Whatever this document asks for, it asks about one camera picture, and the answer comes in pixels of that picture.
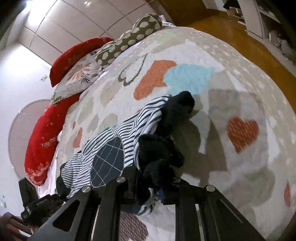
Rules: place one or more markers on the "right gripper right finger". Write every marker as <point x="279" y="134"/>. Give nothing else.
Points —
<point x="206" y="214"/>

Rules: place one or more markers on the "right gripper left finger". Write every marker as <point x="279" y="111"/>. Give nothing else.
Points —
<point x="86" y="216"/>

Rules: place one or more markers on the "navy striped pants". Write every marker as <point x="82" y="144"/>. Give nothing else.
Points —
<point x="142" y="141"/>

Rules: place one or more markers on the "white pink bed sheet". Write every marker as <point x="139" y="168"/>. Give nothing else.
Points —
<point x="49" y="186"/>

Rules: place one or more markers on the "long red pillow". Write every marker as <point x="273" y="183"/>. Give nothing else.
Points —
<point x="43" y="140"/>

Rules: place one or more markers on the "round white headboard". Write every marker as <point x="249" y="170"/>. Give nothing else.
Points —
<point x="20" y="132"/>

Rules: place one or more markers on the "heart pattern quilt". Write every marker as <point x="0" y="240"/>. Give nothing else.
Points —
<point x="240" y="136"/>

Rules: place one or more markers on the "floral grey pillow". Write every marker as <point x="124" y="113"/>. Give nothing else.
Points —
<point x="79" y="78"/>

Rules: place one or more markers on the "red pillow by wardrobe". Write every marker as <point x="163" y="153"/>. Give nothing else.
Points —
<point x="68" y="59"/>

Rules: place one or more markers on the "white wardrobe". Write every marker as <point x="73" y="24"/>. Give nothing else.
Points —
<point x="53" y="27"/>

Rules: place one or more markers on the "olive dotted bolster pillow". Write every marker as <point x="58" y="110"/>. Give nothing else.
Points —
<point x="143" y="27"/>

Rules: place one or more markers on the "white shelf unit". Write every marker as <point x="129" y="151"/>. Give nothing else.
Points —
<point x="264" y="26"/>

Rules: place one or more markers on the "wall power socket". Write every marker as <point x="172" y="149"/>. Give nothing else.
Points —
<point x="44" y="78"/>

